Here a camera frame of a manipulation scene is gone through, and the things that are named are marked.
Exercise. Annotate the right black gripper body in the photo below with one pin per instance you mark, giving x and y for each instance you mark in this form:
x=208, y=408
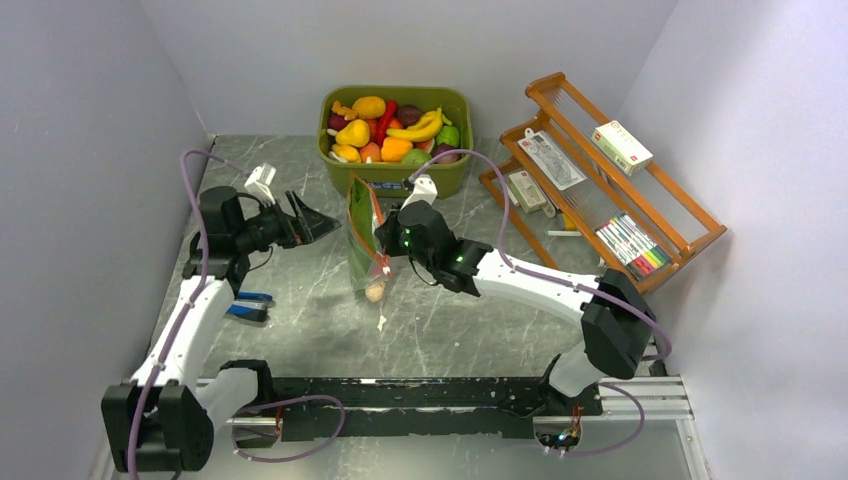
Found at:
x=395, y=242

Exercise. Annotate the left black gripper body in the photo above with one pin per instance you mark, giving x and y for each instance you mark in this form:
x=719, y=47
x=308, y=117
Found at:
x=271, y=226

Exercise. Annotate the green leafy vegetable toy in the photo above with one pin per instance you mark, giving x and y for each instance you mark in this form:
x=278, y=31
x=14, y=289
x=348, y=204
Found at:
x=363, y=266

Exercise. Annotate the clear zip top bag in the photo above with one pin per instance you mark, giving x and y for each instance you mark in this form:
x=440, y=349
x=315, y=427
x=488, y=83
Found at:
x=383, y=261

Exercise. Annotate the white garlic toy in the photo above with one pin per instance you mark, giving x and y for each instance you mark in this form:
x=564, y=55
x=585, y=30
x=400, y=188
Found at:
x=375, y=291

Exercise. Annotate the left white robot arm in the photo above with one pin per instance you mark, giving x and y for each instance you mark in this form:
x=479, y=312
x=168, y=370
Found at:
x=162, y=419

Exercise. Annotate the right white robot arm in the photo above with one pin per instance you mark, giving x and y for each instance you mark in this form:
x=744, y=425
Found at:
x=614, y=319

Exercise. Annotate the green plastic bin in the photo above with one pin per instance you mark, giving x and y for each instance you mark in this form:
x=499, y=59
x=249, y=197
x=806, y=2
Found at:
x=386, y=178

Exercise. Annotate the blue black pliers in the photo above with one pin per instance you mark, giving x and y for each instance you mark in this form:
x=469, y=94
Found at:
x=251, y=306

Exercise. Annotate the green round cabbage toy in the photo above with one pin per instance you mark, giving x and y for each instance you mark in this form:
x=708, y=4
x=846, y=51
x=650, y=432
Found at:
x=415, y=158

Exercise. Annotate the orange bell pepper toy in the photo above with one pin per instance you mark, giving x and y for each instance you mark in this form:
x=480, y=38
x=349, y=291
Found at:
x=394, y=149

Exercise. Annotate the purple onion toy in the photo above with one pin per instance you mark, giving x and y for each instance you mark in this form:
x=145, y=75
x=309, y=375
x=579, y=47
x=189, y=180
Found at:
x=446, y=154

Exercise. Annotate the yellow banana toy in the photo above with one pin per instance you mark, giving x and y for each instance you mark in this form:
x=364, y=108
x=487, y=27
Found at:
x=427, y=128

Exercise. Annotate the dark purple fruit toy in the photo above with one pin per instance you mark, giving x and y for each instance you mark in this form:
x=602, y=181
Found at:
x=408, y=115

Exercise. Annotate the small red chili toy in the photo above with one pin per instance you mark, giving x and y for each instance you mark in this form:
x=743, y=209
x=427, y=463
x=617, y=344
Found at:
x=384, y=122

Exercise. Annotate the small white packaged item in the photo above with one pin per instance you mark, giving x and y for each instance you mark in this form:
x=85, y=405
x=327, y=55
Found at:
x=529, y=195

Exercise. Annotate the green white marker pen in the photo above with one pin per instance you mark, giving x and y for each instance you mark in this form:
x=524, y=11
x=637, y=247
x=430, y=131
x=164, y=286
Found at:
x=563, y=233

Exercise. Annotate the white packaged card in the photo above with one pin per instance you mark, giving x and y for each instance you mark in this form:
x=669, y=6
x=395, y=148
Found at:
x=551, y=159

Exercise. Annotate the orange wooden rack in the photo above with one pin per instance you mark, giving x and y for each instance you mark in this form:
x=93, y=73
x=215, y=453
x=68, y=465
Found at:
x=656, y=202

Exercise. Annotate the colour marker pen set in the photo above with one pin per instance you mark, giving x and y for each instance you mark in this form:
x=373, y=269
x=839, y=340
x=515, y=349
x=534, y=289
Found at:
x=632, y=246

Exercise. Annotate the white green box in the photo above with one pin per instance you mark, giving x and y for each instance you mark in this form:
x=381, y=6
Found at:
x=621, y=147

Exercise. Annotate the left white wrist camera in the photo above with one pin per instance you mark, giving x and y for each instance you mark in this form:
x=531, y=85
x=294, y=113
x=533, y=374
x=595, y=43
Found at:
x=258, y=183

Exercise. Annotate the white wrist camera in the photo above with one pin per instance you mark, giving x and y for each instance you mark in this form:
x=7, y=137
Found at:
x=258, y=183
x=423, y=189

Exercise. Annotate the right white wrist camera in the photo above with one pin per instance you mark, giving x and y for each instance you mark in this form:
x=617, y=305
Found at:
x=423, y=189

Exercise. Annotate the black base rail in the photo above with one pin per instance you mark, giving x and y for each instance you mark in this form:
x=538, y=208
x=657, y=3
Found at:
x=308, y=408

